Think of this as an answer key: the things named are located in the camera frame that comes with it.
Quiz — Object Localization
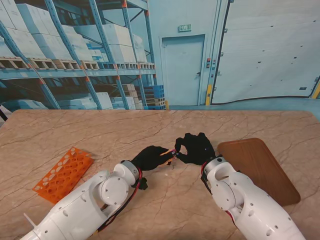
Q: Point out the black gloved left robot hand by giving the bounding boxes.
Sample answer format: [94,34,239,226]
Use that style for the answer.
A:
[130,145,176,172]

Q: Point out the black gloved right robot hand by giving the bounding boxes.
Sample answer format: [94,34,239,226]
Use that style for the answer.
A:
[174,132,216,167]

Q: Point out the yellow cloth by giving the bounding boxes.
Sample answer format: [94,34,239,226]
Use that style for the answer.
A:
[159,149,176,167]

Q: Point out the brown wooden tray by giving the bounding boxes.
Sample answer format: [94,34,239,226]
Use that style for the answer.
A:
[216,137,301,206]

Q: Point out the orange test tube rack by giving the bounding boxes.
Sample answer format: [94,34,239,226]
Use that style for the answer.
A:
[32,146,95,204]

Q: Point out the black stand leg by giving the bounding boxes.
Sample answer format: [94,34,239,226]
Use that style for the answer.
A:
[0,103,11,121]

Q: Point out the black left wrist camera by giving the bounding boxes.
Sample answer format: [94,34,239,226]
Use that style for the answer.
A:
[134,177,149,191]

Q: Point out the red black right arm cable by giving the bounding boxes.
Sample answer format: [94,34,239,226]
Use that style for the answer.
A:
[200,161,213,196]

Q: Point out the red black arm cable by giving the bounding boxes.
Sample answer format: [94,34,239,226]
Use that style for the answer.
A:
[96,167,143,233]
[200,161,213,196]

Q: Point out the red black left arm cable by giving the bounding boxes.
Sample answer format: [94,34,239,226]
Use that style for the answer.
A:
[96,167,143,233]

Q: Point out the white cable tie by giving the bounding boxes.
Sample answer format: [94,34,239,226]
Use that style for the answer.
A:
[23,212,39,230]

